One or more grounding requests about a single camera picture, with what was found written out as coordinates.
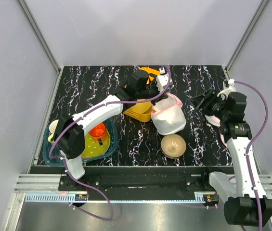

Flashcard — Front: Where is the orange plastic cup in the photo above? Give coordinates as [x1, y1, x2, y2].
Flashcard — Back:
[89, 123, 107, 142]

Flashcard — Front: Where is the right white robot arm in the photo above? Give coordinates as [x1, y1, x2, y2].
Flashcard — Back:
[192, 79, 272, 230]

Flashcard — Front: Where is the yellow plastic basket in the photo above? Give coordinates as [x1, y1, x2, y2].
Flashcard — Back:
[124, 67, 160, 122]

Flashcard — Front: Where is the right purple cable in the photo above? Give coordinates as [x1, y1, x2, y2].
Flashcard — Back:
[181, 80, 269, 228]

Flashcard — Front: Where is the white mesh laundry bag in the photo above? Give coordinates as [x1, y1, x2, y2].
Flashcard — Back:
[151, 93, 187, 135]

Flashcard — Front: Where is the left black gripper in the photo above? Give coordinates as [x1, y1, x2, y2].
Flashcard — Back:
[136, 78, 168, 106]

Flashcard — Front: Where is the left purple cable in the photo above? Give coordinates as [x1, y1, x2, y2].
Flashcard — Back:
[48, 64, 172, 221]

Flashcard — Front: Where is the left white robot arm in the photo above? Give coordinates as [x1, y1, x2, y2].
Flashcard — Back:
[51, 65, 172, 191]

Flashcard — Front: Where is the pale yellow mug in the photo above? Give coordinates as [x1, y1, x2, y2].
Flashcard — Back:
[48, 119, 59, 143]

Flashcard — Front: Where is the purple cable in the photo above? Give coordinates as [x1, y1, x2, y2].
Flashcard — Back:
[181, 80, 269, 228]
[48, 64, 172, 221]

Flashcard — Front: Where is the flat pink-rimmed mesh bag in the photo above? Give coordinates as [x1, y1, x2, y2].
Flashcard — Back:
[220, 133, 227, 147]

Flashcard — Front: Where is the yellow-green dotted plate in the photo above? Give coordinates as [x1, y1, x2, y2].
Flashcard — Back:
[81, 130, 110, 159]

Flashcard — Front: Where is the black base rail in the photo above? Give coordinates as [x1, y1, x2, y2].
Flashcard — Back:
[58, 166, 230, 193]

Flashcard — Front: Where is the teal transparent tray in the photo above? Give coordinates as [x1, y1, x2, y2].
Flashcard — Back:
[42, 118, 118, 167]

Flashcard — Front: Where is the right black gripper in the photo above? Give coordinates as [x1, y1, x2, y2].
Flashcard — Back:
[188, 88, 229, 121]

